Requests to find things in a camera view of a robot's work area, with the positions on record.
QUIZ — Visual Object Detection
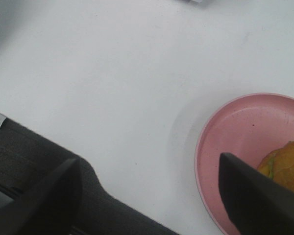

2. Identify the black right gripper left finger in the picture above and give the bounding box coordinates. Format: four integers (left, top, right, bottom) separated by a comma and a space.
0, 159, 82, 235

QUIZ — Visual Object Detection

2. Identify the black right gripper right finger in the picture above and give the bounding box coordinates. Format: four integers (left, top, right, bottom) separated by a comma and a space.
219, 153, 294, 235

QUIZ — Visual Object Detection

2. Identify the pink round plate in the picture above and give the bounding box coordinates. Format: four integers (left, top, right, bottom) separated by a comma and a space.
195, 94, 294, 235

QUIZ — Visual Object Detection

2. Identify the toy burger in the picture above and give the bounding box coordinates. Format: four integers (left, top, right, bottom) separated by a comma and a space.
257, 141, 294, 192

